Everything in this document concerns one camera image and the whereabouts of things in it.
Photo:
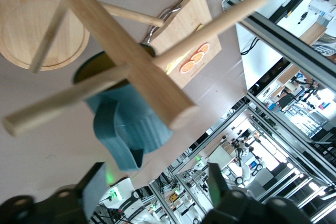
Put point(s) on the wooden cup rack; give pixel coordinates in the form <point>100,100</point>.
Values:
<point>126,51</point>

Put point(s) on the yellow plastic knife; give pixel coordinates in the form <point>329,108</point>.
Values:
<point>173,67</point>

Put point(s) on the aluminium frame beam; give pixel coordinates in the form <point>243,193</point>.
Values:
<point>288,48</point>

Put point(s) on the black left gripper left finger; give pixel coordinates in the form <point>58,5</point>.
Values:
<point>52,208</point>

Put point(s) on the bamboo cutting board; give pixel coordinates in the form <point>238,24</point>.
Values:
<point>194,11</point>

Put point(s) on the toy orange slice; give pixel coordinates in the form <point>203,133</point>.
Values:
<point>187,66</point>
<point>197,57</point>
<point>203,47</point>

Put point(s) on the dark green mug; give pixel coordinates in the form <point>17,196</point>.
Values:
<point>131,119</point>

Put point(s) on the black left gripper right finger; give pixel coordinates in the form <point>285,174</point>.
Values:
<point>236,208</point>

